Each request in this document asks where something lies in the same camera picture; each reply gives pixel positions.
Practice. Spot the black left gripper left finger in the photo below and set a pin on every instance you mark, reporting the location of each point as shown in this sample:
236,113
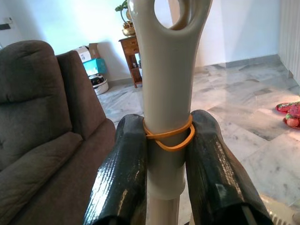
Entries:
122,168

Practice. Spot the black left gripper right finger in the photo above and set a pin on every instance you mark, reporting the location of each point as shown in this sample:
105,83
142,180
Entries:
211,168

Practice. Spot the orange rubber band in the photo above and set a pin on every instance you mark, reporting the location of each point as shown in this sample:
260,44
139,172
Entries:
174,137

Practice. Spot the brown fabric sofa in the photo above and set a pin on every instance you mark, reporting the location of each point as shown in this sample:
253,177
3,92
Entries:
47,122

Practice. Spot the red tray with fruit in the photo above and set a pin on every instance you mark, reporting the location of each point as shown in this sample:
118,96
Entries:
290,114

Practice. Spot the teal box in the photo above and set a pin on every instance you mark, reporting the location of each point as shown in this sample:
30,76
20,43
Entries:
95,66

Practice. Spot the wooden side table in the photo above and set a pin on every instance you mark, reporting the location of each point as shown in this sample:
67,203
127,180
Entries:
132,61

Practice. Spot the white printed box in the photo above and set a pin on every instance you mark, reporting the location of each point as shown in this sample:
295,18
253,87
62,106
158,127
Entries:
83,54

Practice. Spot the brown cardboard box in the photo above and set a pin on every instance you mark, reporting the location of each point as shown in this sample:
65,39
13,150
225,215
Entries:
93,50

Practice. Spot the brass bowl with plant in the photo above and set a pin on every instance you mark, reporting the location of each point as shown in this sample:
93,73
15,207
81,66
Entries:
127,28

